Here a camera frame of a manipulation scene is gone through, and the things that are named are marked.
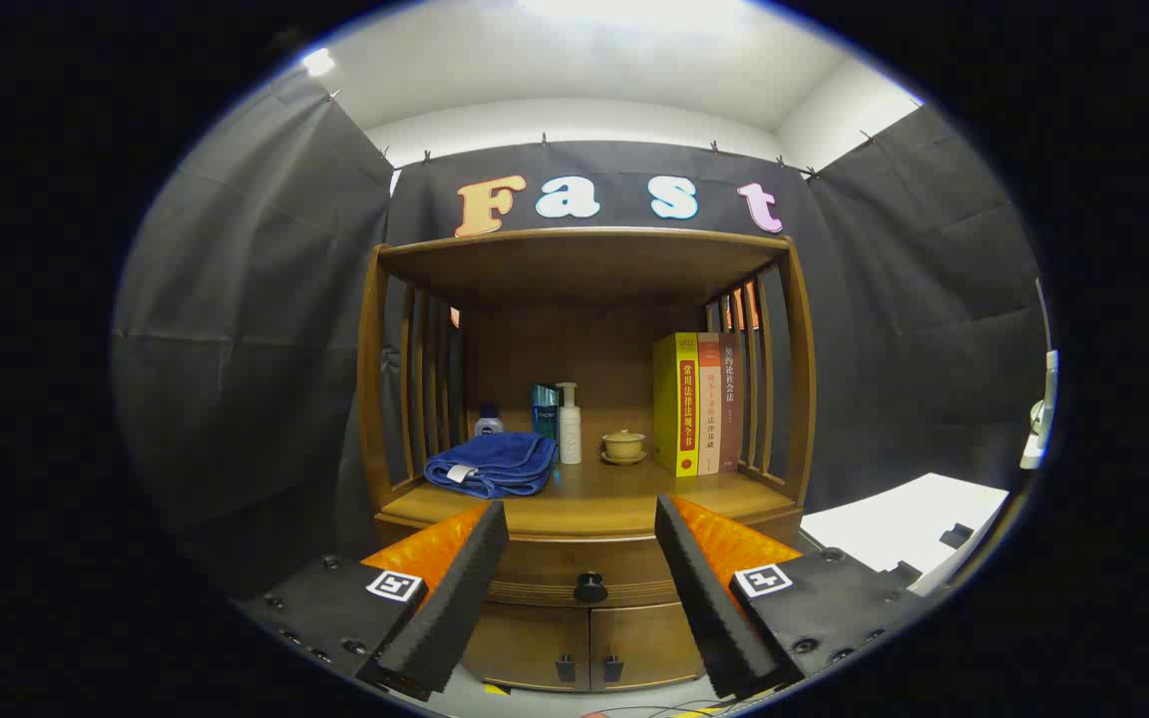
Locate wooden cabinet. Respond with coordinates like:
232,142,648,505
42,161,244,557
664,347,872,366
357,227,817,694

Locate white filing cabinet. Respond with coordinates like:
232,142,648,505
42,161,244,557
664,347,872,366
799,472,1009,597

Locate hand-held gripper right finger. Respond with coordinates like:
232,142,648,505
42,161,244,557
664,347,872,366
654,494,935,701

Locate white wall device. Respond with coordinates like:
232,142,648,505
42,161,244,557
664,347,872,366
1020,349,1059,470

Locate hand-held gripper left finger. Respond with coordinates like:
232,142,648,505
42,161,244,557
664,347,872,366
232,501,511,702

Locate teal blue bottle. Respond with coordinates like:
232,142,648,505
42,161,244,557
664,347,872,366
532,384,561,465

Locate orange and white book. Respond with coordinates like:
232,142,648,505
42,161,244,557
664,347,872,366
696,333,723,476

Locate wooden cabinet door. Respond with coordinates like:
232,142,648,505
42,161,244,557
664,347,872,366
462,601,591,692
589,601,705,691

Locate wooden countertop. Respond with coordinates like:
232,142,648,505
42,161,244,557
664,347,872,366
380,459,797,539

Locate brown book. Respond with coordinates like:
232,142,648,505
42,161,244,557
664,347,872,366
718,333,743,473

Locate wooden drawer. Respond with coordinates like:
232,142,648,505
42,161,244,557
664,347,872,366
375,511,803,609

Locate folded blue towel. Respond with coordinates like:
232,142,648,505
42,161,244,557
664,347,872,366
423,431,559,500

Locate thick yellow book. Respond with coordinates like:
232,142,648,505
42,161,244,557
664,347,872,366
652,332,701,478

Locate white pump bottle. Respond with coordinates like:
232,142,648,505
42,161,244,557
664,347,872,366
556,382,583,466

